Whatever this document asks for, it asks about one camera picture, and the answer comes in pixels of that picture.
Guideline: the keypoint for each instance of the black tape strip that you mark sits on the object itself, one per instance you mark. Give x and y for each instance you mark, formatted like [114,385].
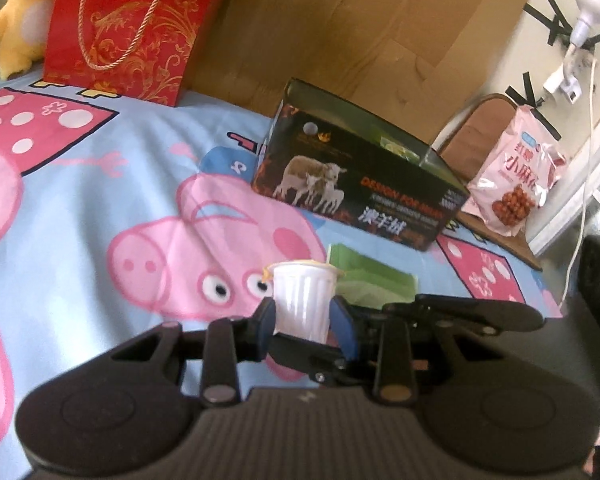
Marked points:
[530,102]
[555,22]

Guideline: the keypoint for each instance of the brown seat cushion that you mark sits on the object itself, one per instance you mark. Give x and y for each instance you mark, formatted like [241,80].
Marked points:
[475,125]

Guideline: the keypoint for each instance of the green snack packet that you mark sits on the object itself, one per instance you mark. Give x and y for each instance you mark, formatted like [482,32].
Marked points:
[375,280]

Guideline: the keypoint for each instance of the yellow plush toy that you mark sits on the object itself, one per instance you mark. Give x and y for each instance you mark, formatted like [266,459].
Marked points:
[15,35]

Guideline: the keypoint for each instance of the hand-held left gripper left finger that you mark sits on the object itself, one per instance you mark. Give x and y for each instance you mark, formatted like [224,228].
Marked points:
[265,325]

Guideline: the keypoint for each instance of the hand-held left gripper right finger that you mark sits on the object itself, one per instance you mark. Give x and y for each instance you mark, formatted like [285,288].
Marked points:
[343,331]

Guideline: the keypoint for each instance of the red gift bag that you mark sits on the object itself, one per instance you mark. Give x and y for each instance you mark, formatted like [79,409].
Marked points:
[120,20]

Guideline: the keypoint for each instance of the large brown cardboard sheet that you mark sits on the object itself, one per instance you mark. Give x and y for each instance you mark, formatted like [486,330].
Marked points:
[355,20]

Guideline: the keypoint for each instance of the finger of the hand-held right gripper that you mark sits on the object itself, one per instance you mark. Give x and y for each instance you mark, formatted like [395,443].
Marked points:
[480,311]

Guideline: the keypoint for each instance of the black sheep print box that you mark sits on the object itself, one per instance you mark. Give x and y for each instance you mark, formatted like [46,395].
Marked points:
[390,200]

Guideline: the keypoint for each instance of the white power socket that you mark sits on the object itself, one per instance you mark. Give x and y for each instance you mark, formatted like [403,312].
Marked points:
[562,82]

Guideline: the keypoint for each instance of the printed pig bed sheet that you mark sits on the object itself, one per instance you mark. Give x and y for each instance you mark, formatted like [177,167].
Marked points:
[105,185]

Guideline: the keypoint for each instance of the pink snack bag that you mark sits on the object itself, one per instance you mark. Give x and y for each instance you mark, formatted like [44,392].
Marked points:
[515,170]

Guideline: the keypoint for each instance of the white jelly cup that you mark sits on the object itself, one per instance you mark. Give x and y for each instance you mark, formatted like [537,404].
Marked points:
[302,300]

